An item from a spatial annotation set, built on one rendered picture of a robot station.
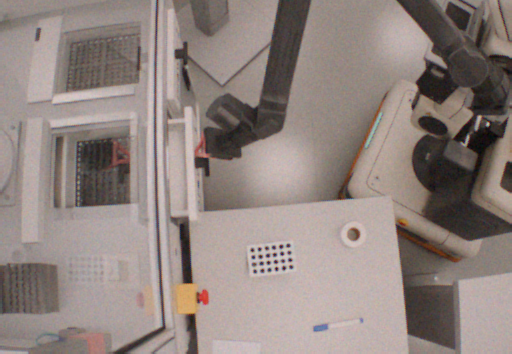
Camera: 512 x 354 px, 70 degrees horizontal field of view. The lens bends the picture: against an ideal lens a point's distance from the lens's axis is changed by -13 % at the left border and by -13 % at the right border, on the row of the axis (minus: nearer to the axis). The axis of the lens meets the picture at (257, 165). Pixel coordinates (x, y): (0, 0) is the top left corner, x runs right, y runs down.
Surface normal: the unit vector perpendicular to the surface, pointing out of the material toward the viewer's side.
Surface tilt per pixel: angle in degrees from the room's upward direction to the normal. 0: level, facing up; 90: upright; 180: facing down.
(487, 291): 0
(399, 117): 0
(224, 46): 3
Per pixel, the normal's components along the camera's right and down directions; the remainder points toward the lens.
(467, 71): -0.06, 0.73
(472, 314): 0.01, -0.25
